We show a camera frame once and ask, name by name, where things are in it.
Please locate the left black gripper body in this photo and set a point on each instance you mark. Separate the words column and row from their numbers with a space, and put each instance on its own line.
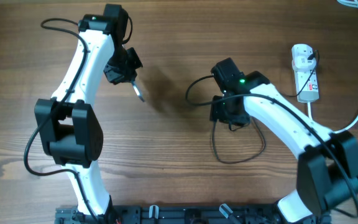
column 122, row 64

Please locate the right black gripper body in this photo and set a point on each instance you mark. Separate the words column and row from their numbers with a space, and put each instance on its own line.
column 223, row 111

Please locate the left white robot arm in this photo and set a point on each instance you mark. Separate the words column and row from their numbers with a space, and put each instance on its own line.
column 66, row 123

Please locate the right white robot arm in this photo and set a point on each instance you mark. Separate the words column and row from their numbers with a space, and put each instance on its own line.
column 327, row 171

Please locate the white charger plug adapter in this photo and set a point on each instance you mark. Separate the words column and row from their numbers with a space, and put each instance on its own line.
column 301, row 63

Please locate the white power strip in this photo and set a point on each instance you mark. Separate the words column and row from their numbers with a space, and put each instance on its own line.
column 306, row 83

